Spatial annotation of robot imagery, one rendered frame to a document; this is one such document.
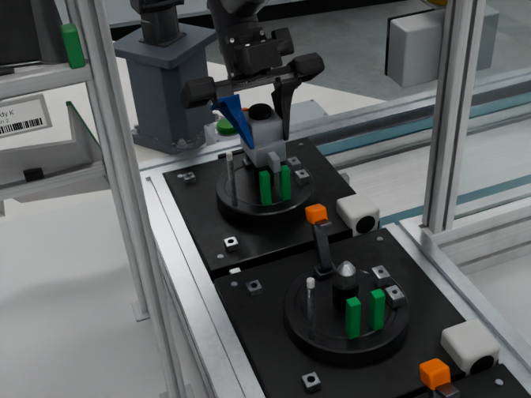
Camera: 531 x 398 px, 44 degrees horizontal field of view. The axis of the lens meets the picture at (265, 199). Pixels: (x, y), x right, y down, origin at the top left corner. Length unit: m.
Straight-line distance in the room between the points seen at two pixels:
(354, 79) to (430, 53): 2.63
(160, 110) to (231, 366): 0.62
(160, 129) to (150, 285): 0.62
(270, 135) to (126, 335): 0.33
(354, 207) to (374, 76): 2.57
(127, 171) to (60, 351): 0.39
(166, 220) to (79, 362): 0.22
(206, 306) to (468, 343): 0.30
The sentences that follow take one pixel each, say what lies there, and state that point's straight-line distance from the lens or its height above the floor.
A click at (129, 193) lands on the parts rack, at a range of 0.60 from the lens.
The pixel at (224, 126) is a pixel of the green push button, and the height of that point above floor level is 0.97.
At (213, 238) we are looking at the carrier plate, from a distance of 0.87.
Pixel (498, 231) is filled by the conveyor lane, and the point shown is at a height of 0.93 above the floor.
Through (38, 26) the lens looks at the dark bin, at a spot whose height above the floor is 1.33.
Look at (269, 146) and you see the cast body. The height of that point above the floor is 1.07.
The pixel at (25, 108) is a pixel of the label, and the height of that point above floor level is 1.29.
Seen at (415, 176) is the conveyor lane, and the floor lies 0.92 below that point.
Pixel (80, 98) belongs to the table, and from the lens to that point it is 1.53.
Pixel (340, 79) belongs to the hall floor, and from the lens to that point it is 3.40.
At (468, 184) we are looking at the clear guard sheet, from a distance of 0.89.
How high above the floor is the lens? 1.53
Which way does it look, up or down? 37 degrees down
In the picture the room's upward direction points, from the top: 4 degrees counter-clockwise
